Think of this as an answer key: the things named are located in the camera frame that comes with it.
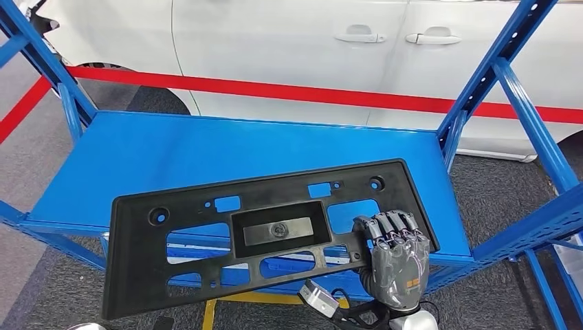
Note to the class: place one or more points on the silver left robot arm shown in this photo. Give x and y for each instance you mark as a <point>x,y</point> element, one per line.
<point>86,326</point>

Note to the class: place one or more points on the black plastic plate bracket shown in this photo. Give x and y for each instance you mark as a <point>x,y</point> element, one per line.
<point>136,255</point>

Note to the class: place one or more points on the yellow floor tape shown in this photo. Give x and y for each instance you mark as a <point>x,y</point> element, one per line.
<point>208,319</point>

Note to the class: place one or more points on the black robot foot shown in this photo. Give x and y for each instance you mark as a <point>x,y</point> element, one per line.
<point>163,324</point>

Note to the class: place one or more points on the red barrier belt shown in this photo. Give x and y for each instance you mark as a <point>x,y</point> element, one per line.
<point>273,91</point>
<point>23,109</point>

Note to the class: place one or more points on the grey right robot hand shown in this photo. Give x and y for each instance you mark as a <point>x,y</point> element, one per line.
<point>401,268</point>

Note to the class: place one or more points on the blue metal shelf rack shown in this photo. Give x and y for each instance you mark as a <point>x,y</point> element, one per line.
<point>227,150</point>

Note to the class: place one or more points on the white car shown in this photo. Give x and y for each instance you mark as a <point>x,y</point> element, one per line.
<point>296,45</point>

